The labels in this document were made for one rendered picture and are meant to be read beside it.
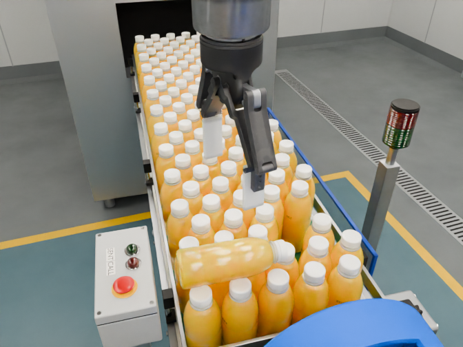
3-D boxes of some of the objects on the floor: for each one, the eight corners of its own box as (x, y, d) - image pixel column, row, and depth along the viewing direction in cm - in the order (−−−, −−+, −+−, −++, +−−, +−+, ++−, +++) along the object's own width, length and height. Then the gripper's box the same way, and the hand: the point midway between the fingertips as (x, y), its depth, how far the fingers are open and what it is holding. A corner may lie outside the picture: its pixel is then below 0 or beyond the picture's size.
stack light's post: (326, 396, 164) (386, 168, 100) (322, 386, 167) (378, 160, 103) (335, 393, 164) (402, 166, 100) (331, 383, 167) (392, 157, 104)
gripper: (320, 60, 40) (299, 224, 53) (218, 4, 59) (220, 135, 71) (252, 74, 38) (247, 242, 50) (167, 9, 56) (178, 144, 68)
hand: (231, 173), depth 60 cm, fingers open, 13 cm apart
